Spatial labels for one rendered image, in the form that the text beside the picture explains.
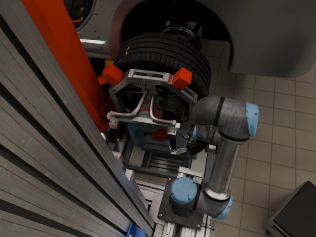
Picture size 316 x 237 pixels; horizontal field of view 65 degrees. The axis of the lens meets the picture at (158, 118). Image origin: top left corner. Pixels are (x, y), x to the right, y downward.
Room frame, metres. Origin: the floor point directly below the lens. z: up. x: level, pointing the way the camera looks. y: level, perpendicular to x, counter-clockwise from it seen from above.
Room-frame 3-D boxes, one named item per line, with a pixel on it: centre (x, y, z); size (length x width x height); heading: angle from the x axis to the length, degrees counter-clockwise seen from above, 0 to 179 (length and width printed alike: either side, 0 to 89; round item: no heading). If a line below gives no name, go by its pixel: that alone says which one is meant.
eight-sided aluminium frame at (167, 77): (0.93, 0.01, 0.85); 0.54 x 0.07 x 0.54; 68
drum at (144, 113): (0.86, 0.04, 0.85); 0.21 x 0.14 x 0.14; 158
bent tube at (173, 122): (0.78, -0.04, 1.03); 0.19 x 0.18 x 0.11; 158
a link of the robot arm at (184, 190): (0.31, -0.06, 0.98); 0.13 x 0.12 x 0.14; 61
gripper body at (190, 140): (0.60, -0.19, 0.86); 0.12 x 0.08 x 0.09; 68
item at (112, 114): (0.85, 0.15, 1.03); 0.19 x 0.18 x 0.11; 158
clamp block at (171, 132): (0.68, -0.07, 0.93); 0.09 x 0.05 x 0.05; 158
